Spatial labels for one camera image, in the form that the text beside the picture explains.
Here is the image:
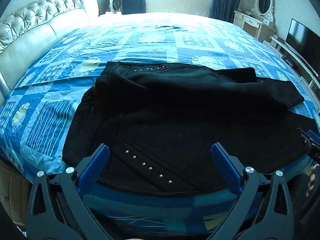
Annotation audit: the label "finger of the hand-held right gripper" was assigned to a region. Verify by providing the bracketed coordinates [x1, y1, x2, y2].
[296, 127, 320, 150]

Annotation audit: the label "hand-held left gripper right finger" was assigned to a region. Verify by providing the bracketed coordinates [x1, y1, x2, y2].
[211, 142, 302, 240]

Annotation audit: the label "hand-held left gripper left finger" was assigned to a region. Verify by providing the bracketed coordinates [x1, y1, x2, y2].
[26, 144, 113, 240]

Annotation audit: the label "black studded pants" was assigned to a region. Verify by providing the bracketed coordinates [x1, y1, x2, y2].
[61, 60, 318, 198]

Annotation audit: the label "person's right hand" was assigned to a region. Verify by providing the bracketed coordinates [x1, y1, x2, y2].
[306, 166, 317, 198]

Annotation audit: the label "white television stand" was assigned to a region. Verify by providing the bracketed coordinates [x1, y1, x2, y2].
[269, 35, 320, 98]

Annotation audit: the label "flat screen television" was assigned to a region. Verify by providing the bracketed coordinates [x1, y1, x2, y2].
[285, 18, 320, 77]

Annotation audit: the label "white vanity table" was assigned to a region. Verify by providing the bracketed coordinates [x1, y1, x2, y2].
[234, 9, 277, 43]

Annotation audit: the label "blue patterned bedsheet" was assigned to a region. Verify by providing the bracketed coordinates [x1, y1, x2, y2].
[0, 12, 320, 230]

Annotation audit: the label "oval vanity mirror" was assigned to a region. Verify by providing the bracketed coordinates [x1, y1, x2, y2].
[251, 0, 275, 22]

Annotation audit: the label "cream tufted headboard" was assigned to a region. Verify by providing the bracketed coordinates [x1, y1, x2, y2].
[0, 0, 100, 100]

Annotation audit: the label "white box fan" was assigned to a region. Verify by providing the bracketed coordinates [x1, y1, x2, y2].
[109, 0, 123, 14]

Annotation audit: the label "wooden bed frame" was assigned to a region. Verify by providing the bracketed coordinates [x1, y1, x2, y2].
[0, 155, 33, 230]

